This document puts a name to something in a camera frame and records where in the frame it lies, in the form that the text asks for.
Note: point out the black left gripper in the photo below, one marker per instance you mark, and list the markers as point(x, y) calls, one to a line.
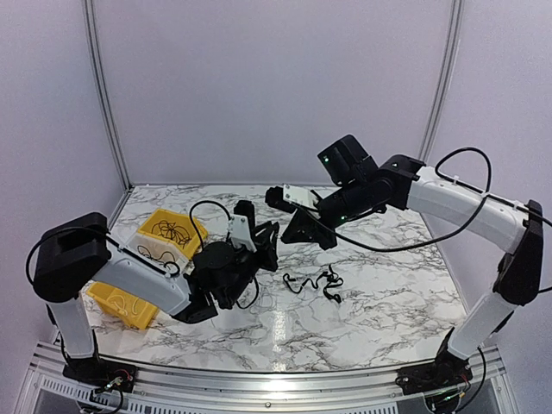
point(267, 247)

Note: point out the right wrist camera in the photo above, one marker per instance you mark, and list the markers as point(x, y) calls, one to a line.
point(288, 197)

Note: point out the aluminium corner post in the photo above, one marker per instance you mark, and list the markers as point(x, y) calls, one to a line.
point(445, 75)
point(100, 80)

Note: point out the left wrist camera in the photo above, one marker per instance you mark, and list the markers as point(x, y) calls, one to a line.
point(240, 233)

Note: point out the yellow bin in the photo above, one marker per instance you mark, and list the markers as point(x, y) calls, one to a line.
point(133, 311)
point(186, 233)

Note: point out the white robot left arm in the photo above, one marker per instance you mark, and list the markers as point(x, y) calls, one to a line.
point(68, 257)

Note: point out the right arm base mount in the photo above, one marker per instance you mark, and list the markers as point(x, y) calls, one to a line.
point(444, 371)

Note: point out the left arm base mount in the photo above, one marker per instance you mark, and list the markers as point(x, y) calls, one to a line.
point(96, 371)

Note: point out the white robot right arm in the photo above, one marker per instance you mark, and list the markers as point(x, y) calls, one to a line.
point(365, 188)

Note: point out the aluminium front rail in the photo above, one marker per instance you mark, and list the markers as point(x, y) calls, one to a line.
point(159, 389)

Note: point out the yellow bin far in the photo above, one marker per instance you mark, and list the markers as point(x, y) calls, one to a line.
point(186, 233)

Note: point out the white bin middle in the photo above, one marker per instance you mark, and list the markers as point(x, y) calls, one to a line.
point(159, 250)

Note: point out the yellow bin near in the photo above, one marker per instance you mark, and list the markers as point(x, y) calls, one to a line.
point(133, 311)

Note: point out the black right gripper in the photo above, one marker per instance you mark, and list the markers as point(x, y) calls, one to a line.
point(301, 228)

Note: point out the right aluminium corner post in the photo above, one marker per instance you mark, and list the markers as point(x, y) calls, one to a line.
point(445, 75)

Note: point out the left aluminium corner post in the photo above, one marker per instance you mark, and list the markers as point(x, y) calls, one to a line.
point(100, 80)

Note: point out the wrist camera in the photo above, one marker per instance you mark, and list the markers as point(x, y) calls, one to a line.
point(240, 233)
point(288, 197)

